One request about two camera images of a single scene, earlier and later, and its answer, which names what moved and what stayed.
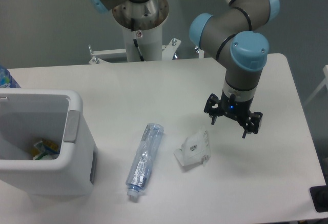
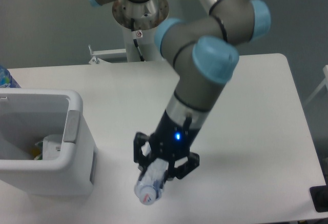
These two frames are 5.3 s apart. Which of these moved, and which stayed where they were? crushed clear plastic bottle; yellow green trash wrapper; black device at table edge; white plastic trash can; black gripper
Moved: black gripper; crushed clear plastic bottle
Stayed: white plastic trash can; yellow green trash wrapper; black device at table edge
